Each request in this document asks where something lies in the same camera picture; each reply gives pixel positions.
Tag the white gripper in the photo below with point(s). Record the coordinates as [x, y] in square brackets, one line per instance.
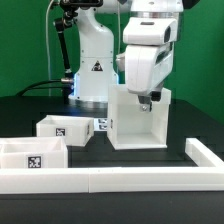
[148, 58]

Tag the white tag sheet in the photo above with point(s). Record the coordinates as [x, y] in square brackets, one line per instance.
[100, 124]

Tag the white L-shaped fence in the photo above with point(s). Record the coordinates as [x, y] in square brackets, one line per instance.
[206, 175]

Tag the white drawer cabinet box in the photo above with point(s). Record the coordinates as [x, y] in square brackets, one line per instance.
[131, 125]

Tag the white drawer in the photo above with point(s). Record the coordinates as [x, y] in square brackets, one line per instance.
[33, 152]
[76, 131]

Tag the white drawer back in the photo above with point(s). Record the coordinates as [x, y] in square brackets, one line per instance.
[76, 131]

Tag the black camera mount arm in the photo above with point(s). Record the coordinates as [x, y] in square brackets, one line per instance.
[64, 40]

